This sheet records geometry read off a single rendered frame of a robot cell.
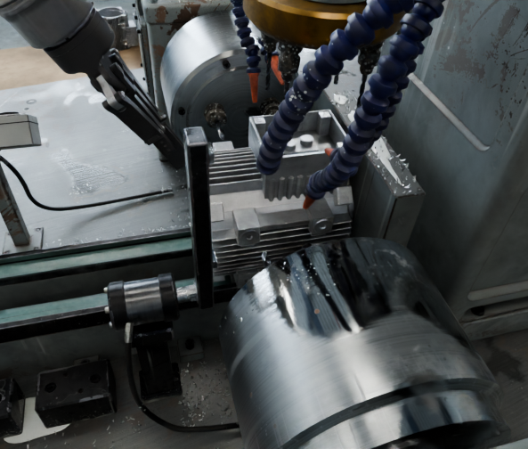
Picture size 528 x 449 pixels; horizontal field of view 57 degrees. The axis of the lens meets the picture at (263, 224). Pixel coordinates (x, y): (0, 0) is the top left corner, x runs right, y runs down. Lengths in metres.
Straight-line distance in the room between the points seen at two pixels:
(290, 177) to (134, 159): 0.63
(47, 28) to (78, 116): 0.82
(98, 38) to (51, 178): 0.64
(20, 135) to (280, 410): 0.61
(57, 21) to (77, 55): 0.04
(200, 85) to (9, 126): 0.31
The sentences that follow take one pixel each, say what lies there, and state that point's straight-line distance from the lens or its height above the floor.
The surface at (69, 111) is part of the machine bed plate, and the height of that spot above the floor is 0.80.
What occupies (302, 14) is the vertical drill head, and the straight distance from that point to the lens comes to 0.51.
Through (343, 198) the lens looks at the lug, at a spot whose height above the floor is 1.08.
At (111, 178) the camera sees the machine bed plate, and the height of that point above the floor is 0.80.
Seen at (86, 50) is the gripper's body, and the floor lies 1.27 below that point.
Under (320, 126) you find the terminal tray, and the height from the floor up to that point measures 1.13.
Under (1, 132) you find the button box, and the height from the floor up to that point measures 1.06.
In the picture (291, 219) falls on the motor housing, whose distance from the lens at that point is 0.65.
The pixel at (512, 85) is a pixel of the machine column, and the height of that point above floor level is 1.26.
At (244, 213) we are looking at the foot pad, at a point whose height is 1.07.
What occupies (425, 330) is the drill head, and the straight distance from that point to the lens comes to 0.45.
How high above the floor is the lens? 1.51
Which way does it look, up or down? 44 degrees down
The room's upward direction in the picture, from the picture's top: 4 degrees clockwise
